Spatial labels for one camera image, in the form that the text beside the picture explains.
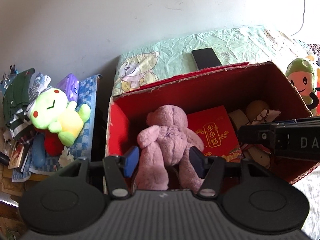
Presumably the bear print bed sheet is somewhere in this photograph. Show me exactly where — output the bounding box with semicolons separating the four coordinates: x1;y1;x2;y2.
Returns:
112;25;319;96

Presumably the red gift box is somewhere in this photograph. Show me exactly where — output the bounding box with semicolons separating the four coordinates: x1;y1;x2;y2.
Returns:
187;106;242;163

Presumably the red cardboard box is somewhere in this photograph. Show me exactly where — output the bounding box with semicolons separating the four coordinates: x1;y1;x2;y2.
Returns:
105;61;320;185

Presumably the blue checkered cloth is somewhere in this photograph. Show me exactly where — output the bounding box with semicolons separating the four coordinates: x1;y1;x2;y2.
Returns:
3;69;100;183

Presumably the purple tissue pack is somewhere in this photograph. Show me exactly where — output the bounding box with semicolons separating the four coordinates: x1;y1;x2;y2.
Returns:
56;73;80;102

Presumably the lime green frog plush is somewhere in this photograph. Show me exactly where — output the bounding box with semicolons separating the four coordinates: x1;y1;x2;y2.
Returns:
26;87;91;147

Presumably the brown patterned bag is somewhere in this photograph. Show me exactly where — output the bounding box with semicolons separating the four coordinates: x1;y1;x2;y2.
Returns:
228;100;280;168

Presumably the red plush toy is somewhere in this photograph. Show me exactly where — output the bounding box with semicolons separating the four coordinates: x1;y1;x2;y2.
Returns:
35;128;64;157

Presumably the black smartphone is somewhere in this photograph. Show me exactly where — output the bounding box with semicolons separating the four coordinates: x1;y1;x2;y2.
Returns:
191;48;222;70

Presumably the dark green clothing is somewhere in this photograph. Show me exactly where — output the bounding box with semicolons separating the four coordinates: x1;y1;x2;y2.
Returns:
3;68;35;127

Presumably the white wall cable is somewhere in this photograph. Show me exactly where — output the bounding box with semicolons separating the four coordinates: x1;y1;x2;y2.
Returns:
290;0;307;37

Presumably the green mushroom plush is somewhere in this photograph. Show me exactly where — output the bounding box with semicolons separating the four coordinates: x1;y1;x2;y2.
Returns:
285;58;319;116

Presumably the mauve teddy bear plush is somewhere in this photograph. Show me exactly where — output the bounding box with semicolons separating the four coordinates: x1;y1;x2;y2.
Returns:
136;105;204;193

